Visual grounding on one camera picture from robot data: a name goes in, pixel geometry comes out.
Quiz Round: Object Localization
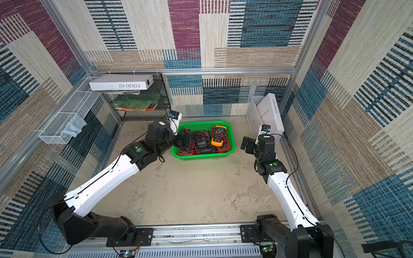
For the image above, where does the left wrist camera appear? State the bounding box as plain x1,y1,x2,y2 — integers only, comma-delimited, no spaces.
145,110,183,149

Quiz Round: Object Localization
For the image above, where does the green plastic basket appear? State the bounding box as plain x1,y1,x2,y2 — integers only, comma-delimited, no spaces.
171,120,236,161

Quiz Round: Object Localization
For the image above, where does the small black multimeter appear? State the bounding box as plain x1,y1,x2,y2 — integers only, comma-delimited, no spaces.
193,131,211,149

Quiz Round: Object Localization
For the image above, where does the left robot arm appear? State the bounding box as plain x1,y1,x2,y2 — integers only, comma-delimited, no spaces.
48,135,178,245

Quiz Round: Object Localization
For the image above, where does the large red multimeter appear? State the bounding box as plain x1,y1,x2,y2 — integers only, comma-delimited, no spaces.
178,147,196,156

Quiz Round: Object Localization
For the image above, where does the white folio box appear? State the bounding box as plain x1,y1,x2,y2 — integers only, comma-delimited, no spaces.
89,74,154,91

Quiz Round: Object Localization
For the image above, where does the yellow multimeter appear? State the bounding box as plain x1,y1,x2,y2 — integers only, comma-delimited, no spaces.
211,126,227,147

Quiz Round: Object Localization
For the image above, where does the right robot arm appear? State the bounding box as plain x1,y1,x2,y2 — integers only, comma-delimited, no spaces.
241,134,334,258

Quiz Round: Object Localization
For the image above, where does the small red multimeter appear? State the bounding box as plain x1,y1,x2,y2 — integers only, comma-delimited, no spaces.
214,134,230,153

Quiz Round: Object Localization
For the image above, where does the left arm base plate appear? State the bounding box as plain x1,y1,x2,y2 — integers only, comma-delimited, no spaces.
106,227,153,247

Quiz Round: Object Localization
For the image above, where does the black multimeter with leads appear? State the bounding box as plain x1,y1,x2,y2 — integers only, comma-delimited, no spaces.
179,127,194,151

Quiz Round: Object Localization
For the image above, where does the light blue cloth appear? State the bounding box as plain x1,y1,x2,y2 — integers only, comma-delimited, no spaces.
61,114,87,140

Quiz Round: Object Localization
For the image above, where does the white box in holder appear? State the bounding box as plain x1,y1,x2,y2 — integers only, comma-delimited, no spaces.
257,93,285,134

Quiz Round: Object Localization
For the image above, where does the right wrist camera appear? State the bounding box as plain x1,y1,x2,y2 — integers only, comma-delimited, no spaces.
256,124,275,153

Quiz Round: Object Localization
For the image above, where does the clear file holder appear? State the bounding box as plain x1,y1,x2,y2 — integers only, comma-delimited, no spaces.
246,100,281,146

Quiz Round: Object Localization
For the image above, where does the white wire wall basket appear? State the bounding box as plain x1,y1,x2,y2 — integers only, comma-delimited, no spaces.
39,90,100,145

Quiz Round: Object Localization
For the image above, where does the black wire shelf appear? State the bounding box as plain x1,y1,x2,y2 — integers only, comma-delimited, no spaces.
102,73,171,122

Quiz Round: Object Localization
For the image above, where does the green book on shelf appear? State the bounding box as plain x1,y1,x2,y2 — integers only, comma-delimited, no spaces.
111,94,162,111

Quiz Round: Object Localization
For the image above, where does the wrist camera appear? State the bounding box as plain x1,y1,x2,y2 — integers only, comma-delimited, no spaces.
145,110,183,149
256,124,275,153

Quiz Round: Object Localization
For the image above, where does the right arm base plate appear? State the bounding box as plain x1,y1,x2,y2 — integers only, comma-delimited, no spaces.
239,224,260,245

